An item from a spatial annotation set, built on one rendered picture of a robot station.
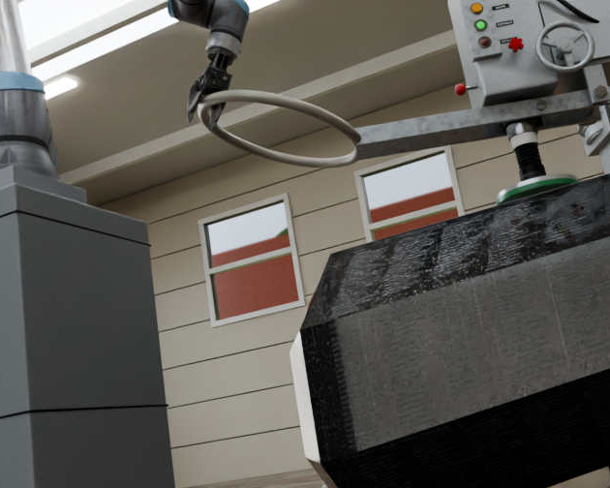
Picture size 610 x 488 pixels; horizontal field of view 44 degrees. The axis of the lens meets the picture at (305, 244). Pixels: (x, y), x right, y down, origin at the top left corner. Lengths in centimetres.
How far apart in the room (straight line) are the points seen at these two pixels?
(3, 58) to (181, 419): 821
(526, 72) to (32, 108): 125
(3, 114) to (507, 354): 122
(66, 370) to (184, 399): 849
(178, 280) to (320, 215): 218
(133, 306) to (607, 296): 101
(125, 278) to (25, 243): 28
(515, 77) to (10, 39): 131
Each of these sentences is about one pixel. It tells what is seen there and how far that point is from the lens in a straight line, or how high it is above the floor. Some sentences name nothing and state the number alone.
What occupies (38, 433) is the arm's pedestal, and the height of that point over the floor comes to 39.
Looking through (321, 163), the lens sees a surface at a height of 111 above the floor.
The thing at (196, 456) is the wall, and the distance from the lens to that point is 989.
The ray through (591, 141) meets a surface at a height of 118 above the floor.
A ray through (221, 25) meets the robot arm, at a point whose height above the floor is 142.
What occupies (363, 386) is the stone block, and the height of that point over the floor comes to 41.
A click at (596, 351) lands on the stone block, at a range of 171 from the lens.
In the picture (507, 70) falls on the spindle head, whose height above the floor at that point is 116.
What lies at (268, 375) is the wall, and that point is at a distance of 932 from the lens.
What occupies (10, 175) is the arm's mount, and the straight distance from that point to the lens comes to 167.
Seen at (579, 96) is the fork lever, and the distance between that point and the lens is 219.
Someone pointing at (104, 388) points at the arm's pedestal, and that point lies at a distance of 156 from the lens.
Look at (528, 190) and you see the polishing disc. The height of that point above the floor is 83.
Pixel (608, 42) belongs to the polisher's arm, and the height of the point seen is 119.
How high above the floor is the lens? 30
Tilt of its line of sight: 15 degrees up
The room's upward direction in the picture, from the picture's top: 9 degrees counter-clockwise
